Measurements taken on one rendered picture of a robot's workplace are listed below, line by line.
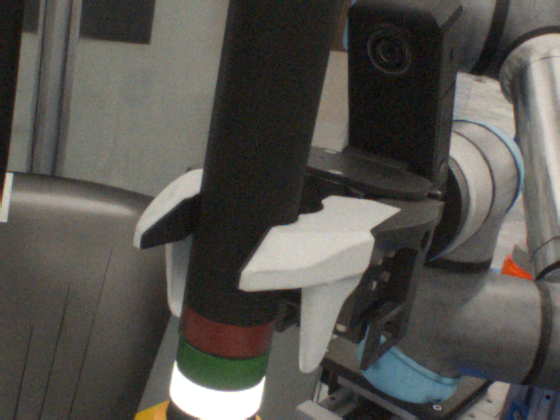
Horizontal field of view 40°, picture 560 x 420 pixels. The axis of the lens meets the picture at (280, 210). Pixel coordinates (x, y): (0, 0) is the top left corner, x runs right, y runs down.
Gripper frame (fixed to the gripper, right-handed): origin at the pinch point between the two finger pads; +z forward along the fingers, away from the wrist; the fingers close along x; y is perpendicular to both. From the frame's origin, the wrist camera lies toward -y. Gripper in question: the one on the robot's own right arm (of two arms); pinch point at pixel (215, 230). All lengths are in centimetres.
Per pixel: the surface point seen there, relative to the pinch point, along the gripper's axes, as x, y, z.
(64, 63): 62, 7, -57
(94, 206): 15.0, 5.7, -11.5
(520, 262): 43, 112, -399
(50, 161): 61, 21, -56
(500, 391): 24, 144, -304
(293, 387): 49, 82, -130
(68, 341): 11.1, 10.8, -6.2
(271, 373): 51, 75, -120
